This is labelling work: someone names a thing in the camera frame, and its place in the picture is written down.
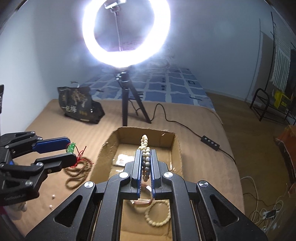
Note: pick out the tan bed blanket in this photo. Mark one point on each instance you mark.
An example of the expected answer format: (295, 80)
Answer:
(205, 150)

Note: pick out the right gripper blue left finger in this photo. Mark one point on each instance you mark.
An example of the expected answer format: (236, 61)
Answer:
(125, 185)

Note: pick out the striped hanging towel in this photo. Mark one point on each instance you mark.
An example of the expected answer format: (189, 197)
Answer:
(281, 65)

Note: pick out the white ring light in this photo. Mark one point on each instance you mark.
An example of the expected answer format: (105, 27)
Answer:
(128, 35)

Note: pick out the blue patterned bed sheet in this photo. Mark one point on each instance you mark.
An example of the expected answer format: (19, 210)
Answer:
(171, 85)

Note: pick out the yellow box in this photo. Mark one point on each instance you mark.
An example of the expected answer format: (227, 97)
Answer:
(281, 101)

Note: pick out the orange covered box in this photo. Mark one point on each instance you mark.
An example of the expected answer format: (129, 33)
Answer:
(286, 143)

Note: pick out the black snack bag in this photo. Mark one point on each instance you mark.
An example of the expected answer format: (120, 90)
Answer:
(77, 103)

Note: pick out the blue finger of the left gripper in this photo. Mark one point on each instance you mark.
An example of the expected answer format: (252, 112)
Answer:
(50, 143)
(46, 165)

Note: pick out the brown leather wristwatch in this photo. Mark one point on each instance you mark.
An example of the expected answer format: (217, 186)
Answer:
(142, 201)

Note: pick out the red cord jade pendant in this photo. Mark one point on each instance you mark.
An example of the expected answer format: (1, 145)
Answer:
(72, 148)

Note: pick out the phone holder clamp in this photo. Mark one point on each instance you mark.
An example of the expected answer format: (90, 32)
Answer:
(113, 4)

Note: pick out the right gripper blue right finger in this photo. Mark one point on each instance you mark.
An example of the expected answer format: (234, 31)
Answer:
(172, 187)

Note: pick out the brown cardboard box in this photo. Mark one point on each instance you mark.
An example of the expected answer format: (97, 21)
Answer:
(140, 223)

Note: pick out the black clothes rack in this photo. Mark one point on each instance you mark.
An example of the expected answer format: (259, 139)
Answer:
(263, 98)

